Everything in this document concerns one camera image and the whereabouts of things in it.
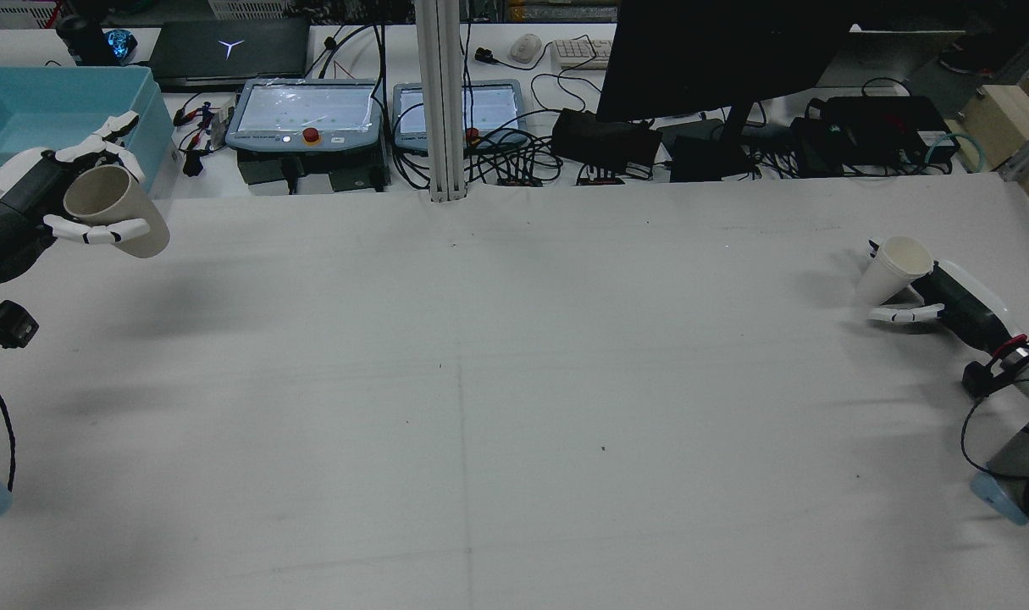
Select wooden box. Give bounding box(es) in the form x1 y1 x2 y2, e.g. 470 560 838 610
963 75 1029 170

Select black adapter box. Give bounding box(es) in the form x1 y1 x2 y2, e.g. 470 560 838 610
668 131 756 183

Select grey blue teach pendant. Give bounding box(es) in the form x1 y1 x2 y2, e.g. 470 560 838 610
393 80 530 153

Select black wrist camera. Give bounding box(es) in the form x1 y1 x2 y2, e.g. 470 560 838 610
0 299 39 350
961 360 1002 399

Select red black clip leads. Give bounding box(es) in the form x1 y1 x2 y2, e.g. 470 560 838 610
174 102 227 153

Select black monitor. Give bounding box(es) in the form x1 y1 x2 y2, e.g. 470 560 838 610
596 0 854 166

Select white table cover sheet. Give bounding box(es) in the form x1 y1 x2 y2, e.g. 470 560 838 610
0 174 1029 610

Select light blue plastic bin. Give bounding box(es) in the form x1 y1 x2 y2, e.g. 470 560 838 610
0 66 174 200

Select large black electronics box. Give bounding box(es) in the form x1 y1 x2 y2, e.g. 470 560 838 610
792 95 960 177

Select white keyboard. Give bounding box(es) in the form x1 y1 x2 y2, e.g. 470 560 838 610
551 38 615 70

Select black power brick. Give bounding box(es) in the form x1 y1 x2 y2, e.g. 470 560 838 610
551 108 663 175

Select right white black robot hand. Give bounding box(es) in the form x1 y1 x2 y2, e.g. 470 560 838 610
868 240 1027 357

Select white paper cup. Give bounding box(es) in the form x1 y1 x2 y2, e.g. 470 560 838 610
853 236 936 308

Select teal cable loop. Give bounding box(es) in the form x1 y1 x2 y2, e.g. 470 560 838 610
925 131 988 175

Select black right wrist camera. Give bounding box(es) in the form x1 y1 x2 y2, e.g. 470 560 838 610
961 360 1002 399

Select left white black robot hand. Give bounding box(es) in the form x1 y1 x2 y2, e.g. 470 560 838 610
0 110 152 293

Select black cylindrical object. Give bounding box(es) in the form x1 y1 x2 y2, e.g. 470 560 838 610
55 13 113 67

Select black laptop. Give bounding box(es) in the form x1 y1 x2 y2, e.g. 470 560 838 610
148 19 312 90

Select grey electronics box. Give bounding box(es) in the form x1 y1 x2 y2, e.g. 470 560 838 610
328 165 388 194

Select aluminium profile post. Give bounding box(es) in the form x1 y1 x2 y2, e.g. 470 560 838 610
414 0 467 202

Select white plastic basket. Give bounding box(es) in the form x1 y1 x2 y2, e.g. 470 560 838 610
207 0 312 19
0 0 58 31

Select teach pendant with wrinkled film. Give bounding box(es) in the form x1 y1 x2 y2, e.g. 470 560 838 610
224 78 384 155

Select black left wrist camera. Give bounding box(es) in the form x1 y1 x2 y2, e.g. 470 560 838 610
0 299 39 350

